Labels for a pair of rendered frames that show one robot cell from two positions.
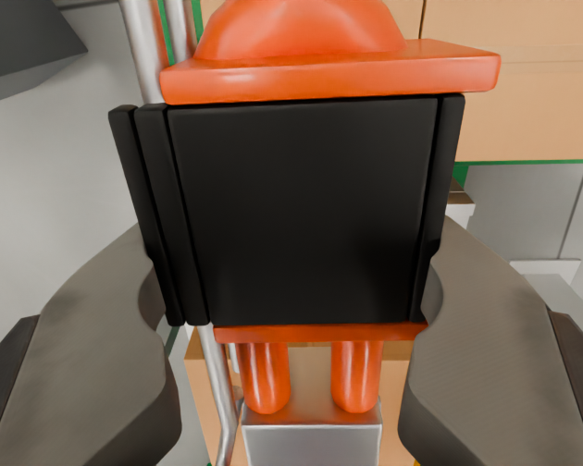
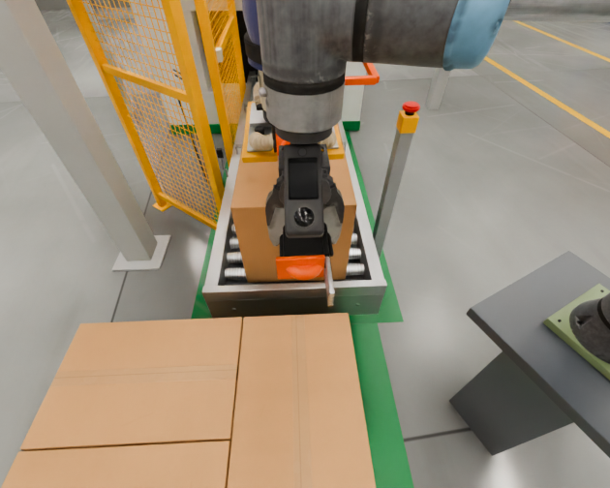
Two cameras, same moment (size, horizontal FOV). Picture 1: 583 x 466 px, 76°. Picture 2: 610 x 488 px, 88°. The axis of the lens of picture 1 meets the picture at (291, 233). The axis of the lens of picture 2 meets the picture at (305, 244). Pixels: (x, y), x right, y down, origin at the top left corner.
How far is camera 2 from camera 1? 39 cm
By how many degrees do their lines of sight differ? 10
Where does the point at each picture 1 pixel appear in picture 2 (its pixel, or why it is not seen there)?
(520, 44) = (179, 381)
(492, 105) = (192, 349)
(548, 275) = (134, 259)
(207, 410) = (346, 179)
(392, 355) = (256, 209)
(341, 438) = not seen: hidden behind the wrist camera
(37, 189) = not seen: hidden behind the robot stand
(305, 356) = not seen: hidden behind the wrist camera
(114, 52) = (431, 400)
